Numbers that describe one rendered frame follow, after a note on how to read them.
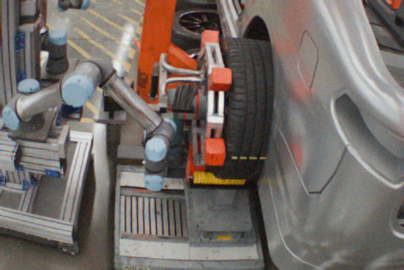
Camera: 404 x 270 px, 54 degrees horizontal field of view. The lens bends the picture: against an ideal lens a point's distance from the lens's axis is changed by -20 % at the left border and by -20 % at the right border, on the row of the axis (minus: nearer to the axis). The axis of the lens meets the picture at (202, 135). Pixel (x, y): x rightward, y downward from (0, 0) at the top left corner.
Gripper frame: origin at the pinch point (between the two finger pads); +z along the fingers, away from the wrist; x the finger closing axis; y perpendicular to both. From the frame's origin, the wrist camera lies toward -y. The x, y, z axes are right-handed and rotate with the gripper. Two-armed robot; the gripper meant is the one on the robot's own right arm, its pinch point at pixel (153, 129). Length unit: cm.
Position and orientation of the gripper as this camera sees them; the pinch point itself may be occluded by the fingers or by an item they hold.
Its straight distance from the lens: 205.6
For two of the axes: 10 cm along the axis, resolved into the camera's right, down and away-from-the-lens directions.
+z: -0.7, -6.4, 7.6
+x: -9.9, -0.5, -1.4
